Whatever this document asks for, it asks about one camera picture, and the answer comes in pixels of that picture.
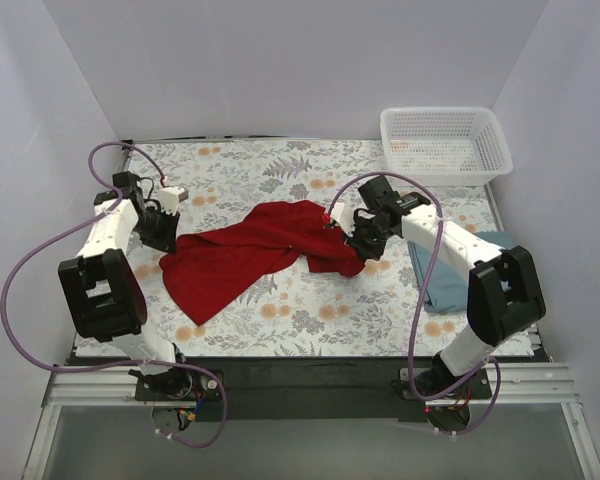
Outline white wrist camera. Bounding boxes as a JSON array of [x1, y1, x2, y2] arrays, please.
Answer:
[[329, 202, 355, 236], [157, 186, 189, 212]]

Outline aluminium mounting rail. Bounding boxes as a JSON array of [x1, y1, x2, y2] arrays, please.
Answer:
[[44, 359, 579, 406]]

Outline red t shirt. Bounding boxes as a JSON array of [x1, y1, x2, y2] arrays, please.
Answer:
[[159, 200, 365, 326]]

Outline floral patterned table mat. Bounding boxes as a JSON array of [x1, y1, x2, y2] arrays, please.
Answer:
[[72, 138, 537, 359]]

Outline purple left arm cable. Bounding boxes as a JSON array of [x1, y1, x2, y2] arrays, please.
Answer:
[[0, 142, 230, 448]]

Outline folded blue t shirt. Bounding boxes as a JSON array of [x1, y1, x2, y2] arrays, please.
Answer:
[[407, 231, 516, 314]]

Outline white plastic basket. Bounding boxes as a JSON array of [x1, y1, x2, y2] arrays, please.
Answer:
[[380, 107, 513, 187]]

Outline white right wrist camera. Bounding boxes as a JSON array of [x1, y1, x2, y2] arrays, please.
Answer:
[[329, 202, 355, 236]]

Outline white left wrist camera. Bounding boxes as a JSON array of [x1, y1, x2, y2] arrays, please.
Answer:
[[157, 186, 189, 212]]

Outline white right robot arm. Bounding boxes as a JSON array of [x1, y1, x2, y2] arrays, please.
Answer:
[[327, 172, 546, 399]]

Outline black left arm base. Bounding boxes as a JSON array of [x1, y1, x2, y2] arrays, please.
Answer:
[[128, 369, 224, 401]]

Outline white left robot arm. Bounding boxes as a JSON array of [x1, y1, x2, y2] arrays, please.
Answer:
[[58, 171, 193, 400]]

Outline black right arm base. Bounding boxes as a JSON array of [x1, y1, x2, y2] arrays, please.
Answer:
[[392, 355, 492, 400]]

